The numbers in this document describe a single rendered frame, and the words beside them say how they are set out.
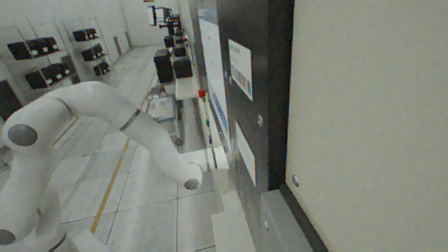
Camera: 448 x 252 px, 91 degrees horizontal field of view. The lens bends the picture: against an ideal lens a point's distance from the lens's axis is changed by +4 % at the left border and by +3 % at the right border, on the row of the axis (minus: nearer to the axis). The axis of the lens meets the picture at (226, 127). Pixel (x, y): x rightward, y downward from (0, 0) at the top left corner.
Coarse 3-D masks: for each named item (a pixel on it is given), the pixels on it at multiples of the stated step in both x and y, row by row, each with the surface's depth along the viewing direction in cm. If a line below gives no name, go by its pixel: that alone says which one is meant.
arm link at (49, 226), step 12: (48, 192) 82; (48, 204) 81; (48, 216) 83; (36, 228) 81; (48, 228) 82; (60, 228) 85; (24, 240) 80; (36, 240) 79; (48, 240) 80; (60, 240) 84
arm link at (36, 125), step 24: (24, 120) 54; (48, 120) 58; (24, 144) 55; (48, 144) 59; (24, 168) 65; (48, 168) 69; (0, 192) 68; (24, 192) 68; (0, 216) 67; (24, 216) 69; (0, 240) 68
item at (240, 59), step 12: (216, 0) 24; (216, 12) 26; (240, 48) 17; (240, 60) 18; (204, 72) 66; (240, 72) 19; (240, 84) 20; (228, 120) 32; (240, 132) 24; (240, 144) 25; (252, 156) 20; (252, 168) 21
